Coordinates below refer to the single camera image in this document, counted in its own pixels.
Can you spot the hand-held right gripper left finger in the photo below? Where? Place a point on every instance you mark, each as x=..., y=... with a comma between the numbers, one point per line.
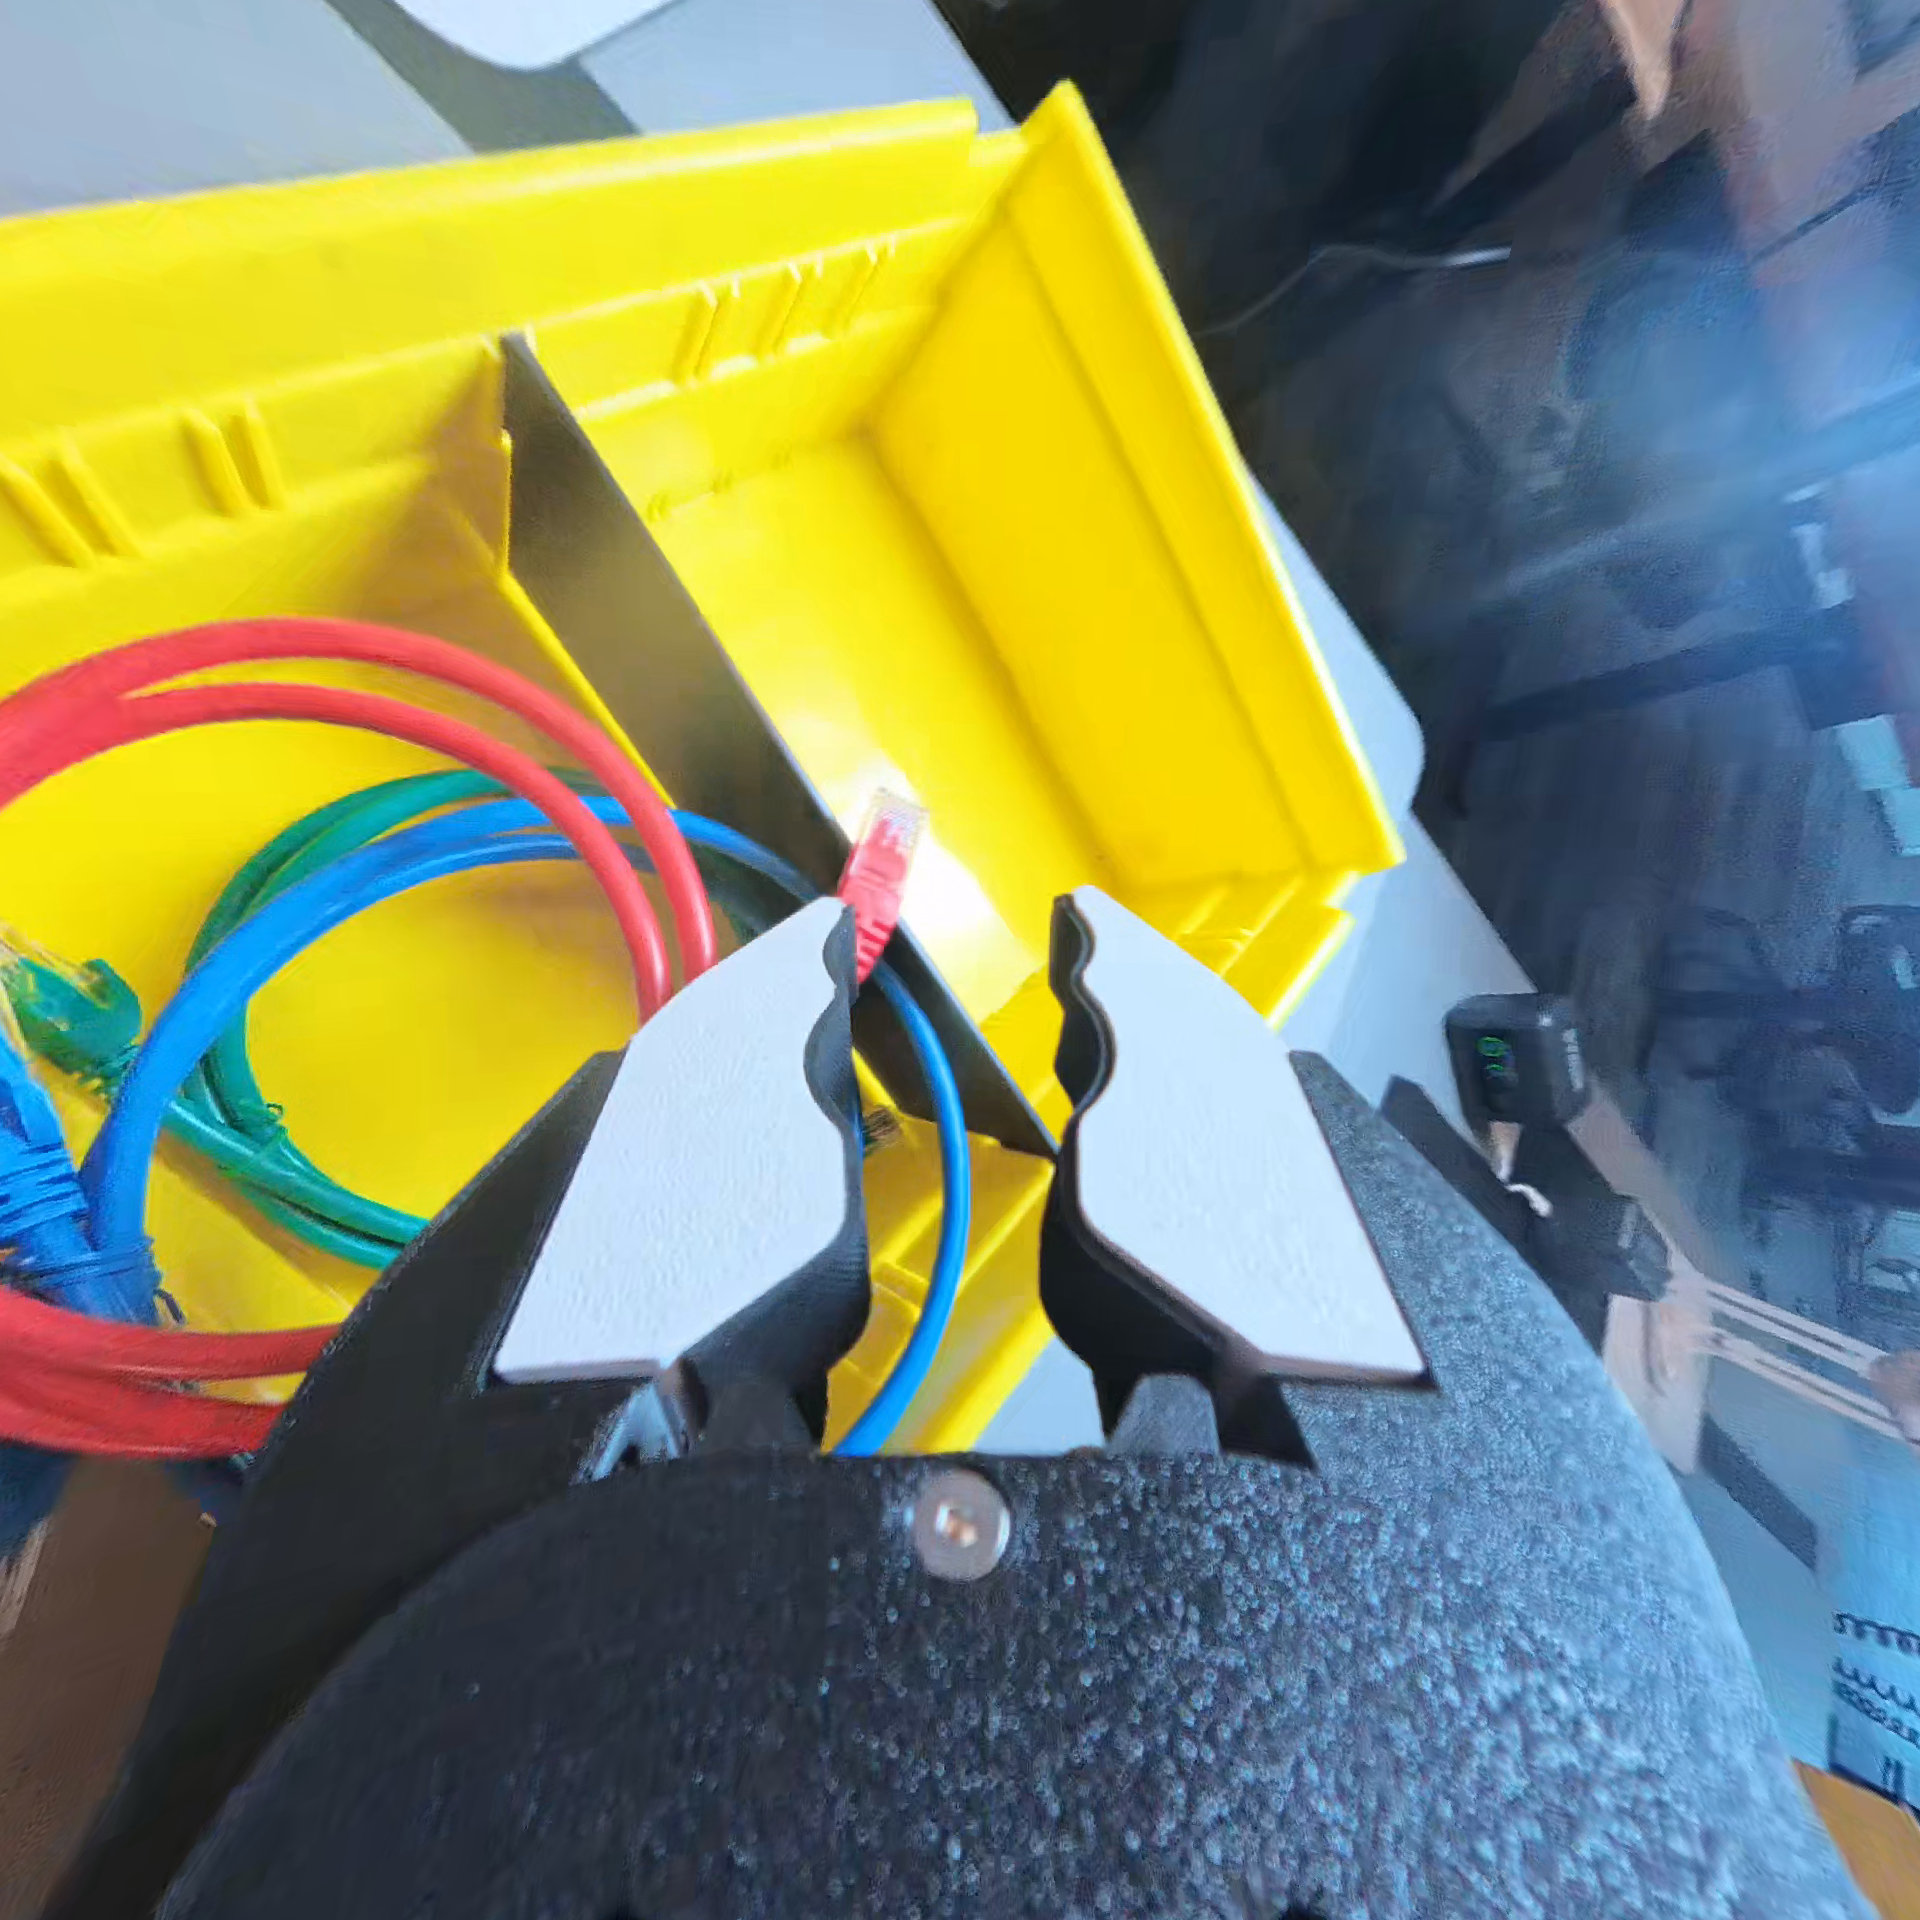
x=691, y=1171

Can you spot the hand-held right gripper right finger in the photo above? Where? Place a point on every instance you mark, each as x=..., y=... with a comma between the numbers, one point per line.
x=1231, y=1184

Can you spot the yellow plastic storage bin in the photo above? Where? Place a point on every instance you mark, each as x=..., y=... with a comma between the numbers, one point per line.
x=376, y=300

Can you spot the small black display device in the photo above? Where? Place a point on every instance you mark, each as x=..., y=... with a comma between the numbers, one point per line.
x=1515, y=1059

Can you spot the black bin divider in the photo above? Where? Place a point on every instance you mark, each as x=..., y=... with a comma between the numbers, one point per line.
x=629, y=600

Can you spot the printed white paper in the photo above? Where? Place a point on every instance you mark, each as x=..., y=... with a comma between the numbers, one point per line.
x=1876, y=1693

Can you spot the light wooden frame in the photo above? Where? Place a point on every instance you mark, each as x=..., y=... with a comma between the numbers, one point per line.
x=1740, y=1318

